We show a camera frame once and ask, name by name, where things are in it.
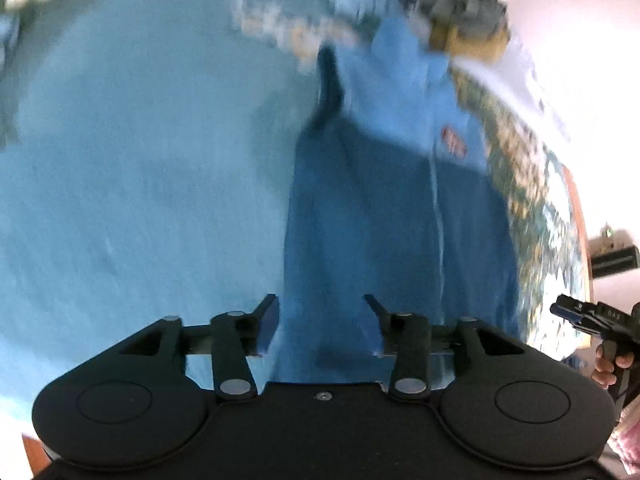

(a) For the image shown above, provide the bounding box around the black device on shelf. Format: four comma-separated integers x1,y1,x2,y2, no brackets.
588,226,639,280

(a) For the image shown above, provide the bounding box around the orange wooden bed frame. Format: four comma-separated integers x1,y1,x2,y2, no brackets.
22,434,51,478

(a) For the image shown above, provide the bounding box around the person right hand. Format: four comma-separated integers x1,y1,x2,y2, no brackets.
591,340,634,389

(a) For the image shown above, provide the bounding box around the grey crumpled garment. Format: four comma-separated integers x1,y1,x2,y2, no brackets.
416,0,508,39

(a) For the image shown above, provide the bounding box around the teal floral bed blanket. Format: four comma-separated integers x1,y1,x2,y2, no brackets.
0,0,594,480

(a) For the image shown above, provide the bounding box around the mustard yellow garment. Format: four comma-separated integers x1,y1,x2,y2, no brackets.
428,22,510,64

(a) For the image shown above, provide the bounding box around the blue fleece zip jacket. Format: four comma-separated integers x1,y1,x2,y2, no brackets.
276,18,521,382

